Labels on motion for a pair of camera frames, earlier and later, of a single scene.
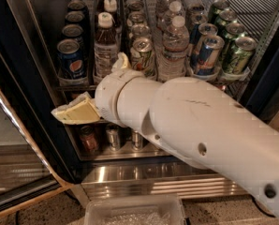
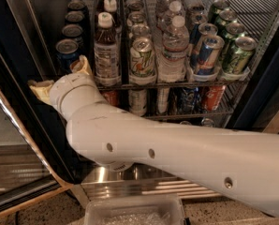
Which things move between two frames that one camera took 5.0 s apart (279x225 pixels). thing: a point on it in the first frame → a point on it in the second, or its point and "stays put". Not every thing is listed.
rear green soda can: [218, 6] stays put
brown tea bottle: [106, 47] stays put
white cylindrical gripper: [108, 95] → [70, 84]
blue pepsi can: [71, 59] stays put
